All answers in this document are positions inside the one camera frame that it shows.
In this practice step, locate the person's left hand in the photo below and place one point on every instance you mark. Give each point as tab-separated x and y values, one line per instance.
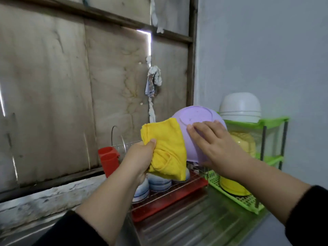
139	157

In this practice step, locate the person's right hand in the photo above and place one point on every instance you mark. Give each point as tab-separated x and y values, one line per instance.
220	151

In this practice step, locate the person's right middle finger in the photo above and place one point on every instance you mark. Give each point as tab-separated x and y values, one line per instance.
212	127

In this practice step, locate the person's right thumb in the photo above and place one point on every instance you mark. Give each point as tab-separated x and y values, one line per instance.
194	139

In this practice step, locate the person's left thumb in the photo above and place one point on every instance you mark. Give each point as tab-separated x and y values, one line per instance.
151	147

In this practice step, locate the purple plastic bowl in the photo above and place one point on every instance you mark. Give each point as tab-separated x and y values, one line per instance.
197	133

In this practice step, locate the yellow cleaning cloth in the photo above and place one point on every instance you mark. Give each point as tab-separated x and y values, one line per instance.
165	149

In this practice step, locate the person's right forearm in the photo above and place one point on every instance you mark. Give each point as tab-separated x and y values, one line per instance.
271	187

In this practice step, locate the person's left forearm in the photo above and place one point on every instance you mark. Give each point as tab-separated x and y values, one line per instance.
110	202

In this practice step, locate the stack of white bowls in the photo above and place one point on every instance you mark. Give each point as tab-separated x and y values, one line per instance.
240	107

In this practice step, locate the yellow plastic bowl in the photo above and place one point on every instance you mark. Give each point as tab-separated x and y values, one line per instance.
244	143
233	187

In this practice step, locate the white blue-rimmed bowl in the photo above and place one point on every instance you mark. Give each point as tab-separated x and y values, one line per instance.
142	192
159	183
184	178

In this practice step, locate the red cutlery holder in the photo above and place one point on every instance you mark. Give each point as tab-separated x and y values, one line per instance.
109	160

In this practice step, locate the red dish rack tray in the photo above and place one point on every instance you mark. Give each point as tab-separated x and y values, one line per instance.
169	199

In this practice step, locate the green plastic rack shelf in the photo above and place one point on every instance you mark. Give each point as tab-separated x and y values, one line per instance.
258	161

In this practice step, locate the stainless steel sink counter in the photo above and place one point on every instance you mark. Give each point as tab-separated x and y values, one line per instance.
164	222

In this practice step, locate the crumpled rag in wall gap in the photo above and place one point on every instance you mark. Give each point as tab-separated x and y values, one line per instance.
153	81

